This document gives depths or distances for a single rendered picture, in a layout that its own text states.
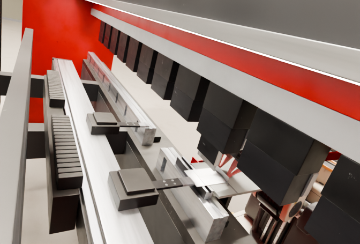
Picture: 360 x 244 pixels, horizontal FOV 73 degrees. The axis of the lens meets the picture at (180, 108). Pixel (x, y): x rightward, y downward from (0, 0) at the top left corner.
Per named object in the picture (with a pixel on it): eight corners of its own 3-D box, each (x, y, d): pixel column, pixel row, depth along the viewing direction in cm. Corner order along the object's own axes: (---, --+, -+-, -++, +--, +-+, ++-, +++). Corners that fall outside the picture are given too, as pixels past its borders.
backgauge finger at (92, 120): (152, 134, 107) (154, 124, 105) (90, 134, 93) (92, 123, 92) (142, 122, 116) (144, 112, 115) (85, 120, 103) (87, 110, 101)
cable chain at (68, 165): (82, 188, 64) (83, 175, 63) (57, 191, 61) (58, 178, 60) (68, 124, 93) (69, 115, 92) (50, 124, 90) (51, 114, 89)
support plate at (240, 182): (272, 189, 90) (274, 186, 89) (218, 199, 76) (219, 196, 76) (240, 160, 104) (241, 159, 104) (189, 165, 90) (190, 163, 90)
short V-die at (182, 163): (210, 198, 79) (214, 190, 78) (203, 199, 77) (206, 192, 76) (181, 162, 94) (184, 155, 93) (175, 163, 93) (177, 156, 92)
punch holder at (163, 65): (181, 101, 103) (192, 63, 97) (163, 100, 98) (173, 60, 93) (166, 89, 114) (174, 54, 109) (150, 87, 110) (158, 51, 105)
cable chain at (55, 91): (64, 108, 106) (65, 99, 105) (49, 106, 103) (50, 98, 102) (58, 77, 141) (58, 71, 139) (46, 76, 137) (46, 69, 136)
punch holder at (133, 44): (147, 74, 134) (154, 44, 129) (133, 72, 130) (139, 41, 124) (139, 66, 146) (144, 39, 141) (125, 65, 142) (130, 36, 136)
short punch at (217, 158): (216, 171, 76) (225, 145, 73) (211, 171, 75) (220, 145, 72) (199, 153, 84) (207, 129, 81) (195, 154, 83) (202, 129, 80)
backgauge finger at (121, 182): (200, 197, 75) (204, 184, 74) (117, 212, 62) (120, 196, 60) (181, 173, 85) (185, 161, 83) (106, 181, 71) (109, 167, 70)
